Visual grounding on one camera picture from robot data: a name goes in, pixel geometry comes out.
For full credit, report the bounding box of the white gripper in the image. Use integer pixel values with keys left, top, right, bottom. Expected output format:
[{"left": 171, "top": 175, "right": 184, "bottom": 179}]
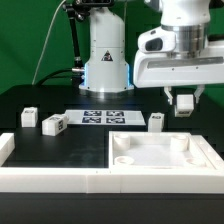
[{"left": 133, "top": 26, "right": 224, "bottom": 105}]

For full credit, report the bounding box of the white square tabletop part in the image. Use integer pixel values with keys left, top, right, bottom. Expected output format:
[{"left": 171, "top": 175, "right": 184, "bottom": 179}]
[{"left": 109, "top": 132, "right": 215, "bottom": 169}]

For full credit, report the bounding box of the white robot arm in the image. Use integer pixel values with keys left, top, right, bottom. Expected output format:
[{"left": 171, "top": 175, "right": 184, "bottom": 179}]
[{"left": 111, "top": 0, "right": 224, "bottom": 107}]

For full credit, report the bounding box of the white sheet with tags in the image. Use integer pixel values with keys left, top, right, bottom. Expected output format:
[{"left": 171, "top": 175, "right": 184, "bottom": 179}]
[{"left": 65, "top": 110, "right": 145, "bottom": 126}]

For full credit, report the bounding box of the white U-shaped obstacle fence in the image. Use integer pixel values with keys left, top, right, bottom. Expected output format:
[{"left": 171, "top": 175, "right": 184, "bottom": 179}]
[{"left": 0, "top": 133, "right": 224, "bottom": 194}]

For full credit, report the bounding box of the black camera stand pole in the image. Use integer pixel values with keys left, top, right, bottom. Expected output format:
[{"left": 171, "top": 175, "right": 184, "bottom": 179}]
[{"left": 63, "top": 0, "right": 114, "bottom": 87}]

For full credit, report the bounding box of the black cable bundle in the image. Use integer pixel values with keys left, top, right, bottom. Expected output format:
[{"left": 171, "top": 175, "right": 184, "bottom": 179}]
[{"left": 35, "top": 68, "right": 83, "bottom": 88}]

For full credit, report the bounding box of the grey cable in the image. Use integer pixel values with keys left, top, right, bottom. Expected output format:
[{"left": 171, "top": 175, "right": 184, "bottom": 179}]
[{"left": 31, "top": 0, "right": 68, "bottom": 86}]

